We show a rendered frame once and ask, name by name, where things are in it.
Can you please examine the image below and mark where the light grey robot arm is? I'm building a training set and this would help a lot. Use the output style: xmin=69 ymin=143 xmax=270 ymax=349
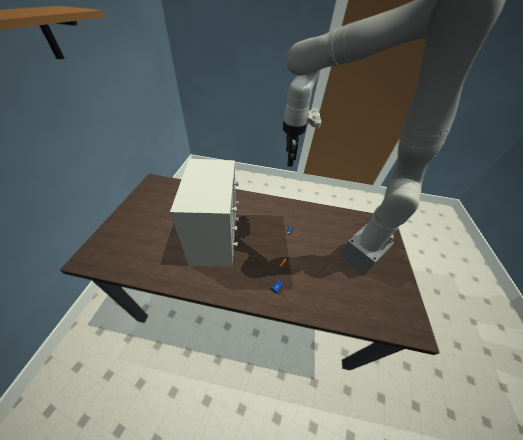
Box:
xmin=284 ymin=0 xmax=506 ymax=252

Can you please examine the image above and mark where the grey small chest of drawers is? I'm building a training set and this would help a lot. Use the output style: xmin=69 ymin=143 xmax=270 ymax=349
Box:
xmin=170 ymin=159 xmax=235 ymax=266

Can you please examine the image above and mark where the blue rectangular block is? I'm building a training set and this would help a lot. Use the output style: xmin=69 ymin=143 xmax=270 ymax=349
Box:
xmin=271 ymin=280 xmax=284 ymax=293

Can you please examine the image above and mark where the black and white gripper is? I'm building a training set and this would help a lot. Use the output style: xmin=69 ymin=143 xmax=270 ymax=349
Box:
xmin=283 ymin=121 xmax=307 ymax=167

